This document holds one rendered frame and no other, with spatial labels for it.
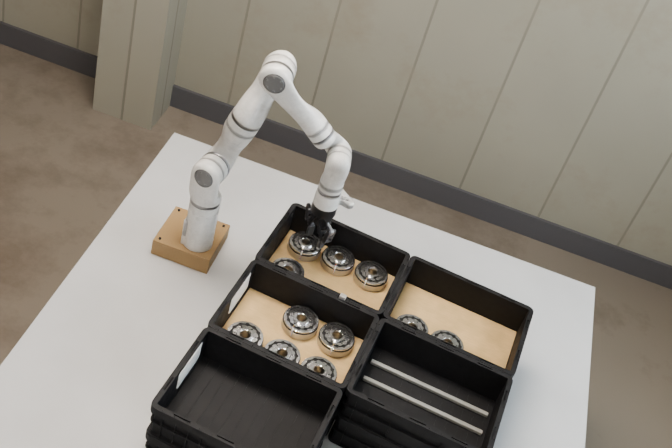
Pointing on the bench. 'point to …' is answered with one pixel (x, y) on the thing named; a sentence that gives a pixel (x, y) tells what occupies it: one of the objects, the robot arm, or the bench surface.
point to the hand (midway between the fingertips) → (315, 238)
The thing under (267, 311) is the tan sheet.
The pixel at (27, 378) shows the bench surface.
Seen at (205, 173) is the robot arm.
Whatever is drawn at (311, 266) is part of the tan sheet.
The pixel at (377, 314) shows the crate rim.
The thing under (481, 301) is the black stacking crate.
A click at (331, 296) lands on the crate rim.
